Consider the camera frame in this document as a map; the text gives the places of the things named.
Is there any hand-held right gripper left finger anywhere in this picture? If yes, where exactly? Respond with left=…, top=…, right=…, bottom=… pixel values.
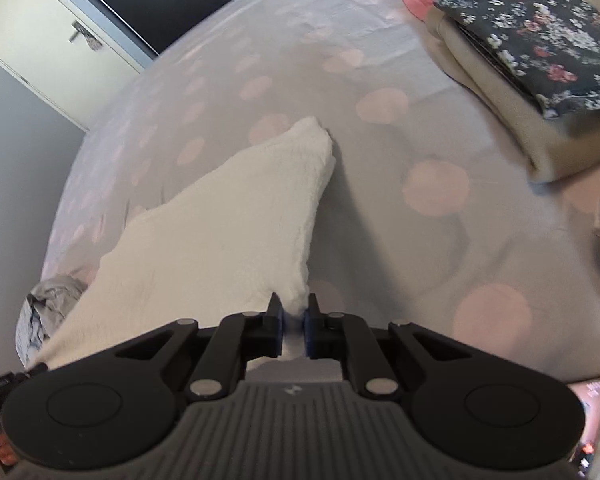
left=115, top=292, right=285, bottom=401

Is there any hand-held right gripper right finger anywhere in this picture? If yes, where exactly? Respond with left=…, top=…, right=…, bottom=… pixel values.
left=303, top=292, right=476, bottom=401

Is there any grey pink-dotted bed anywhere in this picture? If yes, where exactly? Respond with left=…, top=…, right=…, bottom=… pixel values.
left=40, top=0, right=600, bottom=391

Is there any dark floral folded cloth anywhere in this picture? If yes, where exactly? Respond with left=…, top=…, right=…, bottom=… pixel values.
left=432, top=0, right=600, bottom=120

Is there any black smartphone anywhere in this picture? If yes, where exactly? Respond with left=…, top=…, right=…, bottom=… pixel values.
left=565, top=376, right=600, bottom=479

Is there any beige folded blanket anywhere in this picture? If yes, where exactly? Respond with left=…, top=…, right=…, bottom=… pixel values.
left=425, top=0, right=600, bottom=184

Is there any white door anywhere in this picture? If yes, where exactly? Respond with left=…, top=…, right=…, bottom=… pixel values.
left=0, top=0, right=157, bottom=132

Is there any metal door handle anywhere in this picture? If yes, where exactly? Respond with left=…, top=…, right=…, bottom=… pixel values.
left=69, top=21, right=95, bottom=45

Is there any white textured garment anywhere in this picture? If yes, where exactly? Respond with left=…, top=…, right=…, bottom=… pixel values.
left=27, top=116, right=337, bottom=368

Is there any grey garment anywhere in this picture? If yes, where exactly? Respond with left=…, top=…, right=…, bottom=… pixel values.
left=16, top=275, right=88, bottom=361

